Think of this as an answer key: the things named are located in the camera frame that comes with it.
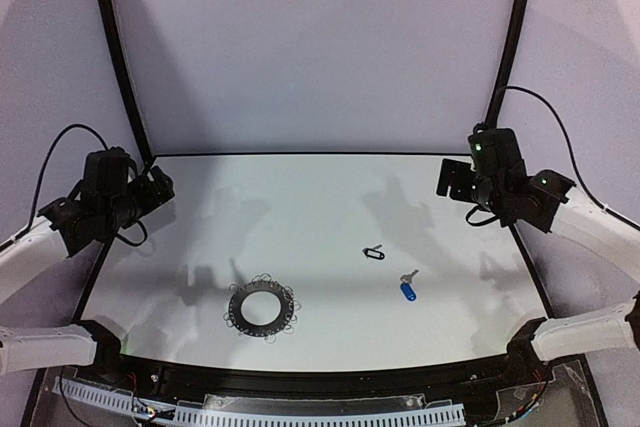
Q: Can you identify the black key tag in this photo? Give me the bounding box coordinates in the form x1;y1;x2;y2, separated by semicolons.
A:
362;245;386;261

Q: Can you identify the blue key tag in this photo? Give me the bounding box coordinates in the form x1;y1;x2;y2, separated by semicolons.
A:
400;269;419;302

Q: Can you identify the perforated metal key ring disc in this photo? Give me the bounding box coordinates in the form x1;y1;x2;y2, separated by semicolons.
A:
222;273;302;344

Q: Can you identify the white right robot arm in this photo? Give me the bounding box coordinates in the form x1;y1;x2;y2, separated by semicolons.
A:
436;128;639;365

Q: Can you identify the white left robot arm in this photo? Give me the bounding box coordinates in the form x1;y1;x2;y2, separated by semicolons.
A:
1;147;175;374

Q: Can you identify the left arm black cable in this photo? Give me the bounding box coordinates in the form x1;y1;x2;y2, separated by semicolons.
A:
0;123;149;248

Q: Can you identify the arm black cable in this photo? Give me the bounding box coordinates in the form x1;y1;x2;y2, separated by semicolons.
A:
466;86;640;228
0;123;149;248

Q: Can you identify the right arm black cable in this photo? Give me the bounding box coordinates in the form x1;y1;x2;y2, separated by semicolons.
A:
466;86;640;228

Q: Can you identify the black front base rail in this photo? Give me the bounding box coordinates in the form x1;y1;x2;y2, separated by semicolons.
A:
42;341;596;411

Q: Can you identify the white slotted cable duct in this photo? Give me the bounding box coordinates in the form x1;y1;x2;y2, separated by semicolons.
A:
52;377;466;427

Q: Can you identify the right black frame post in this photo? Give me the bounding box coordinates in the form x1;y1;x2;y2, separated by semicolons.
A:
485;0;528;127

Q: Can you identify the black frame post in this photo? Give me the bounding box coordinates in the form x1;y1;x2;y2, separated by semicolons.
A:
97;0;155;167
485;0;528;127

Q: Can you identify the left black frame post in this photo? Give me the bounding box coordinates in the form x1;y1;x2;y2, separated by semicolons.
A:
97;0;155;167

